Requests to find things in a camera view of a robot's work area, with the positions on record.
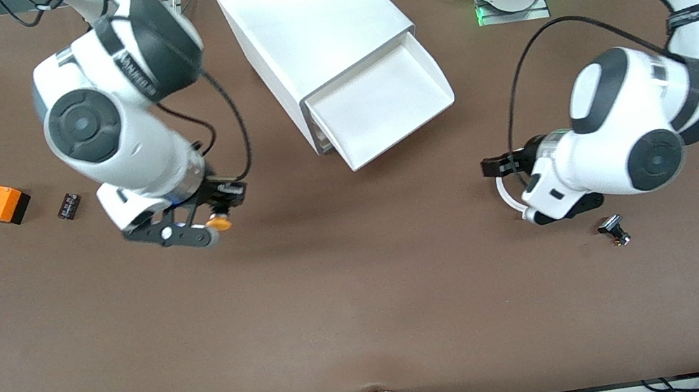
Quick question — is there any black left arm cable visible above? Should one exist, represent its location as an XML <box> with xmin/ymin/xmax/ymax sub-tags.
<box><xmin>481</xmin><ymin>0</ymin><xmax>699</xmax><ymax>192</ymax></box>

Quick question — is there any small black terminal block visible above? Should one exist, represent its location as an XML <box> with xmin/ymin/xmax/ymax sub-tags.
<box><xmin>55</xmin><ymin>191</ymin><xmax>85</xmax><ymax>222</ymax></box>

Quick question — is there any black knob switch part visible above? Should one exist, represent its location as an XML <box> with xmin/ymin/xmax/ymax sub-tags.
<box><xmin>595</xmin><ymin>212</ymin><xmax>633</xmax><ymax>251</ymax></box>

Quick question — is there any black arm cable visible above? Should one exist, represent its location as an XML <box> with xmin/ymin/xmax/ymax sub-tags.
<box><xmin>481</xmin><ymin>0</ymin><xmax>699</xmax><ymax>192</ymax></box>
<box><xmin>0</xmin><ymin>0</ymin><xmax>257</xmax><ymax>218</ymax></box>

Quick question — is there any white curved plastic arc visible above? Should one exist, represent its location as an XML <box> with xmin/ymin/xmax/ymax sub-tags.
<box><xmin>495</xmin><ymin>171</ymin><xmax>532</xmax><ymax>219</ymax></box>

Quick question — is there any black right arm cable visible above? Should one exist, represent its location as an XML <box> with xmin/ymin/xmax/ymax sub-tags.
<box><xmin>0</xmin><ymin>0</ymin><xmax>257</xmax><ymax>218</ymax></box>

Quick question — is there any orange push button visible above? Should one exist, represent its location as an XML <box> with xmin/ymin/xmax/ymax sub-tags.
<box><xmin>205</xmin><ymin>211</ymin><xmax>235</xmax><ymax>235</ymax></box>

